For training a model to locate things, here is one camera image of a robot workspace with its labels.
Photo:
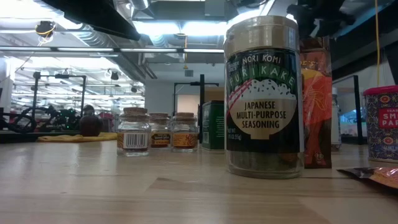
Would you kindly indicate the dark orange printed spice packet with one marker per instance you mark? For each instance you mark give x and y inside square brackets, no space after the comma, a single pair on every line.
[379,176]

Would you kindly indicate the white-lidded glass spice jar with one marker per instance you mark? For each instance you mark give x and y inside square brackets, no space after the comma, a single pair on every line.
[335,124]

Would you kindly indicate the red smoked paprika tin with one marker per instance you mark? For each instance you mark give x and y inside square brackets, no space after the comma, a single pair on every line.
[382,124]

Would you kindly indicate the orange taco seasoning packet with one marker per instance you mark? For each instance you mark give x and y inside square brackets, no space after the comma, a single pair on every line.
[316,109]

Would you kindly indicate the black background rig frame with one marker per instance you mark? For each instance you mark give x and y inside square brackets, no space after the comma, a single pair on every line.
[186,83]
[35,99]

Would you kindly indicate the dark red apple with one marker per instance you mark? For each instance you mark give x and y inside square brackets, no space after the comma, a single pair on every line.
[90,126]

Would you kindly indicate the small cork-lidded glass jar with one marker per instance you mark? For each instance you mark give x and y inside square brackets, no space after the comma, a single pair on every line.
[160,138]
[185,138]
[133,140]

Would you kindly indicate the seated person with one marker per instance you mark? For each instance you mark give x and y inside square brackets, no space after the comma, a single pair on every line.
[89,109]

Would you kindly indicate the dark green spice tin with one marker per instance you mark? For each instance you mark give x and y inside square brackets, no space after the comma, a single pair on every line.
[213,127]

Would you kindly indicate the black aluminium table frame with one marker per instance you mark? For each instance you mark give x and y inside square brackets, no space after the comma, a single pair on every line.
[18,137]

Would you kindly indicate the long LED light bar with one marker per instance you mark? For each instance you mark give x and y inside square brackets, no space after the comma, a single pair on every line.
[87,49]

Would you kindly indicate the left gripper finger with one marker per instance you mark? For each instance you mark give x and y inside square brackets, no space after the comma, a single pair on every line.
[99,15]

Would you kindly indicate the background robot station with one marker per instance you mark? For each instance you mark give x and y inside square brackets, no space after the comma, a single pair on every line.
[59,119]

